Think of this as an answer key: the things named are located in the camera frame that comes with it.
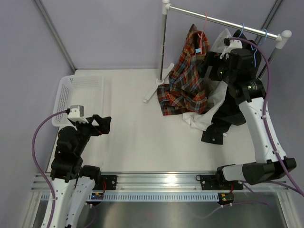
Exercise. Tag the white slotted cable duct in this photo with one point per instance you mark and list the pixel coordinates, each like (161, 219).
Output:
(154, 197)

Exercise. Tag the white shirt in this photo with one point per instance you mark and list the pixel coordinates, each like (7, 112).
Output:
(215, 92)

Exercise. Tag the metal clothes rack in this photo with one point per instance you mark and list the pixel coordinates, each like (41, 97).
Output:
(281, 39)

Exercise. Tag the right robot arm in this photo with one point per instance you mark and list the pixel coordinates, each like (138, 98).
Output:
(271, 162)

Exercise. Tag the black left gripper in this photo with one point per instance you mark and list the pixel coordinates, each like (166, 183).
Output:
(103, 128)

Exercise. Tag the pink wire hanger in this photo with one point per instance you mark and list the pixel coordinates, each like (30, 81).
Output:
(204, 43)

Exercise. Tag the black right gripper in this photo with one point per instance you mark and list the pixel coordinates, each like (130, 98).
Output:
(211, 59)

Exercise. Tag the red plaid shirt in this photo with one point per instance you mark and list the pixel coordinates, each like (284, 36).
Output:
(185, 91)

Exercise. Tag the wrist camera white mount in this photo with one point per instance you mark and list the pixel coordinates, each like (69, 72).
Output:
(230, 45)
(76, 114)

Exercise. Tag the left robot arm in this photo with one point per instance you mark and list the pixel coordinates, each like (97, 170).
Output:
(65, 203)

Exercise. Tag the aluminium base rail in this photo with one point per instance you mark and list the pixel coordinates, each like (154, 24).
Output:
(158, 181)

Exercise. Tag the white plastic basket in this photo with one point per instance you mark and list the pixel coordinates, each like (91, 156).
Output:
(87, 91)

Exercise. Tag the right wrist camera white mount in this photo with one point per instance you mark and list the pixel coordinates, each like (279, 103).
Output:
(230, 45)

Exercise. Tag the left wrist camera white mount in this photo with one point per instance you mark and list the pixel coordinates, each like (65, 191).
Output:
(76, 114)

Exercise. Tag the black pinstripe shirt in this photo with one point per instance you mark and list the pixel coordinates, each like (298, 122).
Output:
(225, 118)

